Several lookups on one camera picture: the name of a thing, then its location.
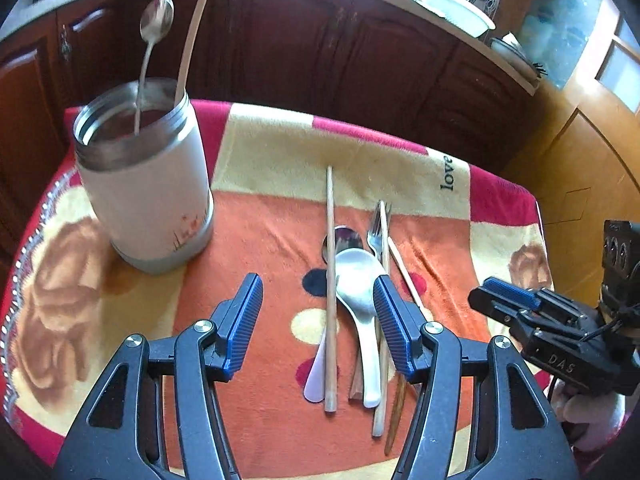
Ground brown wooden chopstick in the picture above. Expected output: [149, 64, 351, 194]
[348, 352, 366, 402]

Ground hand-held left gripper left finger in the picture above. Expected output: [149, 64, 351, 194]
[52, 272, 264, 480]

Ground printed red orange blanket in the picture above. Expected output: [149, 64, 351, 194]
[0, 99, 556, 480]

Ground long wooden chopstick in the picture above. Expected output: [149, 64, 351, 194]
[174, 0, 221, 101]

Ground person's right hand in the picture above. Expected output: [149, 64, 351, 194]
[557, 389, 626, 453]

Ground stacked metal bowls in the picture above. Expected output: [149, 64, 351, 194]
[490, 32, 546, 81]

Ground frosted glass door panel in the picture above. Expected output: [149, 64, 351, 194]
[517, 0, 618, 91]

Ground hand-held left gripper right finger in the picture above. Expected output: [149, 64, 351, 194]
[372, 274, 581, 480]

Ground metal fork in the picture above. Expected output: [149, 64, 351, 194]
[367, 200, 388, 273]

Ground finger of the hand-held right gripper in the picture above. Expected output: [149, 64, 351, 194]
[468, 286, 538, 333]
[482, 277, 601, 328]

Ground white steel utensil jar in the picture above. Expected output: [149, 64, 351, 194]
[73, 77, 215, 276]

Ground yellow wooden door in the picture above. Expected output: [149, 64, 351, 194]
[500, 0, 640, 311]

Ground white plastic basin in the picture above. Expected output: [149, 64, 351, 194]
[417, 0, 497, 38]

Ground thin pale chopstick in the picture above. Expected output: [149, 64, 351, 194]
[387, 239, 433, 321]

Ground long-handled metal spoon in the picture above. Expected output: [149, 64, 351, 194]
[134, 0, 175, 136]

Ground light wooden chopstick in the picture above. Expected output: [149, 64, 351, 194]
[324, 166, 340, 413]
[371, 201, 392, 438]

